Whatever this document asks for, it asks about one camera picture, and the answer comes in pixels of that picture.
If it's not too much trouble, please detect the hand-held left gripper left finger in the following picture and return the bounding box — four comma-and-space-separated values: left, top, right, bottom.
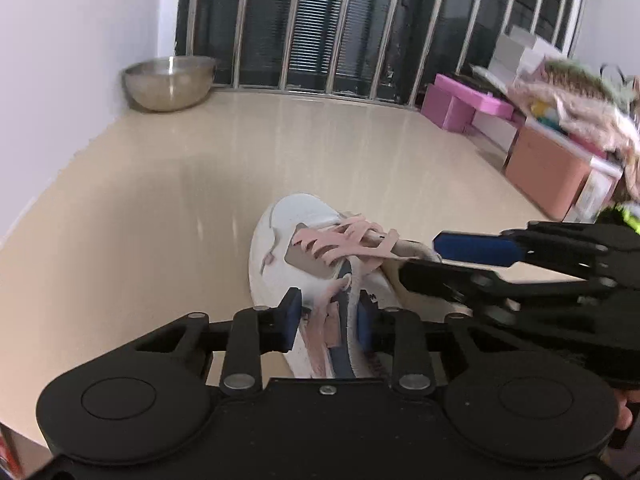
133, 286, 303, 394

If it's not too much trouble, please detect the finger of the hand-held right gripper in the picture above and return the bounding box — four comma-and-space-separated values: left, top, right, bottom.
431, 220, 640, 282
396, 257, 507, 312

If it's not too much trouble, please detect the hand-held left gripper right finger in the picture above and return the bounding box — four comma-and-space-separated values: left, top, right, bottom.
355, 291, 517, 396

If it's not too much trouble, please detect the pink shoelace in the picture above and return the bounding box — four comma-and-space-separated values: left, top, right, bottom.
291, 214, 402, 379

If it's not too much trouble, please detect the white and navy sneaker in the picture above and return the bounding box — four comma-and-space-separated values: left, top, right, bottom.
248, 193, 474, 381

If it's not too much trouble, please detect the person's right hand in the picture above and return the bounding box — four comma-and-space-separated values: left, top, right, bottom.
613, 386, 640, 432

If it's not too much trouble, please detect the peach cardboard box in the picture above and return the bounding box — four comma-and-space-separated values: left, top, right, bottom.
503, 121, 597, 222

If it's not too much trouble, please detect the white cardboard box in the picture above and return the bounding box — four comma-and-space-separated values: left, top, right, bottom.
469, 109, 522, 154

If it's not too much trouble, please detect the neon yellow cloth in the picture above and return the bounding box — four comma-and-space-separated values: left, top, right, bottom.
596, 203, 640, 237

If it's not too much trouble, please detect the flat pink box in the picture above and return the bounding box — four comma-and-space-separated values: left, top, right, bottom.
433, 73, 517, 117

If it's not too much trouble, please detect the pile of folded clothes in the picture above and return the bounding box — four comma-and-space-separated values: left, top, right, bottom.
509, 56, 640, 202

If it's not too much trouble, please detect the stack of white boxes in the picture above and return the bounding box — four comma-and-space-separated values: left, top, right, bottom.
486, 24, 564, 87

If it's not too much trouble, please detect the steel window railing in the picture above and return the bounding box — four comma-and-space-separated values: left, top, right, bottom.
174, 0, 609, 109

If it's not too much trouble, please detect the stainless steel bowl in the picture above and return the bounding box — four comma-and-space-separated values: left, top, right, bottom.
122, 56, 219, 113

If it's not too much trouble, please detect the dark window with blinds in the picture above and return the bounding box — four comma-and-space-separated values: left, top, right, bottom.
176, 0, 586, 106

